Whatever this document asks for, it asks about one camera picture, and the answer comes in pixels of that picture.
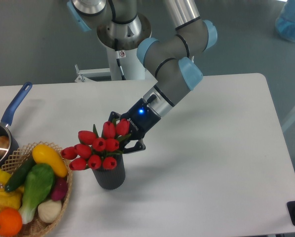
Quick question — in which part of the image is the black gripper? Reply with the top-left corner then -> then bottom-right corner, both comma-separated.
108,98 -> 161,153

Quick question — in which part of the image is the red tulip bouquet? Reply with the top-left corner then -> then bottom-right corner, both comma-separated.
61,118 -> 131,170

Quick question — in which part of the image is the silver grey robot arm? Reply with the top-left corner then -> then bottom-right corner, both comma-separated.
67,0 -> 218,154

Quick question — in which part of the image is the dark grey ribbed vase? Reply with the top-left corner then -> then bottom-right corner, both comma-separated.
92,154 -> 126,190

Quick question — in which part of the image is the purple red onion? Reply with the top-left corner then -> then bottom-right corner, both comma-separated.
50,178 -> 68,201

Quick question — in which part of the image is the yellow squash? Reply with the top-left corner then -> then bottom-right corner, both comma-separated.
32,144 -> 68,178

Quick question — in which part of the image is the green bok choy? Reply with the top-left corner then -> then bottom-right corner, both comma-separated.
19,163 -> 55,225

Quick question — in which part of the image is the dark green cucumber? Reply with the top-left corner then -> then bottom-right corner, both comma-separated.
4,156 -> 36,193

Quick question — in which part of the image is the white garlic bulb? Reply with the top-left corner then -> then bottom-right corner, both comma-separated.
37,199 -> 62,223

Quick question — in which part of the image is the yellow banana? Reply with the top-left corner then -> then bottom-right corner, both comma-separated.
0,167 -> 12,186

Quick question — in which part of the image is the woven wicker basket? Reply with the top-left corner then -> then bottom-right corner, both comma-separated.
1,142 -> 73,237

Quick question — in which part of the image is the yellow bell pepper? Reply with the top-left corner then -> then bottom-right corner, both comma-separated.
0,188 -> 22,212

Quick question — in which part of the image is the orange fruit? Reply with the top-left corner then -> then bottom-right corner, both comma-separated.
0,208 -> 23,237

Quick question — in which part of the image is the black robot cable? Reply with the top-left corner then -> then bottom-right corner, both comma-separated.
113,39 -> 127,81

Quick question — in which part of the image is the blue handled saucepan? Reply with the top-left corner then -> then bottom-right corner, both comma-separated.
0,82 -> 33,166

